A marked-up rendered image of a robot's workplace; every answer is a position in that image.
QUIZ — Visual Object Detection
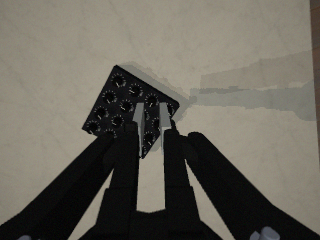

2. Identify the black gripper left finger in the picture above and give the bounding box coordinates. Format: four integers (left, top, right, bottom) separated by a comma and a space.
0, 103, 145, 240

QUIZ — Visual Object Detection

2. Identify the black knob box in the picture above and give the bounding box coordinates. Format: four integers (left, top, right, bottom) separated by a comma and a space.
82, 65, 180, 159

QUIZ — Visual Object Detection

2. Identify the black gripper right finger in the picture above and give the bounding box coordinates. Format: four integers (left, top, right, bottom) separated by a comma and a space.
159, 103, 320, 240

